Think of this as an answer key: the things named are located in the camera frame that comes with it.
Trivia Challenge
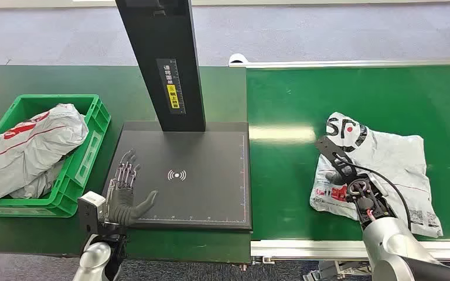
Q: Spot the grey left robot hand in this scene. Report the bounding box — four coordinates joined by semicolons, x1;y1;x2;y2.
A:
106;148;159;228

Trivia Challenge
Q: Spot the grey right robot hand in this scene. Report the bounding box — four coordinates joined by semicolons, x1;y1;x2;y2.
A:
323;170;352;188

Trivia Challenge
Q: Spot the grey courier bag black logo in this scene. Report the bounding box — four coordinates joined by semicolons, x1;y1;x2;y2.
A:
309;112;444;238

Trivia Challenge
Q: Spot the green conveyor belt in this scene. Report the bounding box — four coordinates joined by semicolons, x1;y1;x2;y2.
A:
246;65;450;242

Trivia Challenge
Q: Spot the white conveyor end cap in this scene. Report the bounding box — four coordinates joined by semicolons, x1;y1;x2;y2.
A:
228;53;250;65

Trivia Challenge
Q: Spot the green plastic crate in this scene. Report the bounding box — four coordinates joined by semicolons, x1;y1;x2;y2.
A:
0;94;113;219

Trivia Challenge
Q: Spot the black scanner platform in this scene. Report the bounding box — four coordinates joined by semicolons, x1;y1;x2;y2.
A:
101;121;253;233

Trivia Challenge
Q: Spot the plain grey courier bag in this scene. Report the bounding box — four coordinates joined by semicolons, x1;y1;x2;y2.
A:
9;158;67;200

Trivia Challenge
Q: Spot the grey courier bag red stripe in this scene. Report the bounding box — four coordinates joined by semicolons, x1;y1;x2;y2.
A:
0;103;90;211

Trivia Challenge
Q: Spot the black yellow column label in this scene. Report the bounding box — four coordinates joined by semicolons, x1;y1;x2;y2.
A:
155;58;188;115

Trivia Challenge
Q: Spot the black scanner column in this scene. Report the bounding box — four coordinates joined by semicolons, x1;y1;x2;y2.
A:
114;0;207;133

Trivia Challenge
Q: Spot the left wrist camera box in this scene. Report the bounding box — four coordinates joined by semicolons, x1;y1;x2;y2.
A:
77;190;108;235

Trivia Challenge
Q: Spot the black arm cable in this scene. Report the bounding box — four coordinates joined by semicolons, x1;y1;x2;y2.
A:
333;154;413;232

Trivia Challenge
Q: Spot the aluminium conveyor rail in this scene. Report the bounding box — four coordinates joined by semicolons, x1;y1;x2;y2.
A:
250;239;450;262
229;58;450;70

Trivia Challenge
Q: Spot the grey conveyor support bracket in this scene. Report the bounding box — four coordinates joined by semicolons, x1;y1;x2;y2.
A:
302;261;370;281

